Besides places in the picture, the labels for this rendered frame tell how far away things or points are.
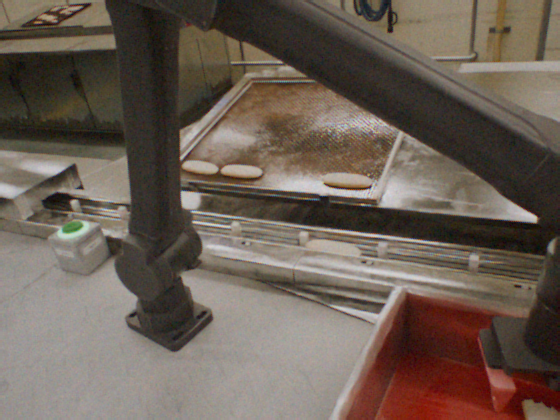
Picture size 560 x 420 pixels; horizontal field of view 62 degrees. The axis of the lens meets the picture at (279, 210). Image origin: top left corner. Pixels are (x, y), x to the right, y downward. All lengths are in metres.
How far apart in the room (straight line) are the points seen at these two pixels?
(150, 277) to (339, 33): 0.40
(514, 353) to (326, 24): 0.34
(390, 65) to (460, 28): 4.04
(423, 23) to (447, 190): 3.61
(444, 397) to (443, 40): 3.98
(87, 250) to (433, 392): 0.64
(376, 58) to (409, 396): 0.41
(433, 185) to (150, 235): 0.52
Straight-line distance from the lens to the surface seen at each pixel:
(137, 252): 0.63
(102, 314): 0.85
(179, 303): 0.73
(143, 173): 0.58
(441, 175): 0.93
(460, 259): 0.80
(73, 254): 0.94
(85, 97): 4.15
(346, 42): 0.39
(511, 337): 0.51
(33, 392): 0.78
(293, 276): 0.77
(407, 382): 0.64
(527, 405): 0.64
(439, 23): 4.43
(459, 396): 0.64
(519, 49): 4.44
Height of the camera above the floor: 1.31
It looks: 29 degrees down
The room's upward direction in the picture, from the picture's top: 8 degrees counter-clockwise
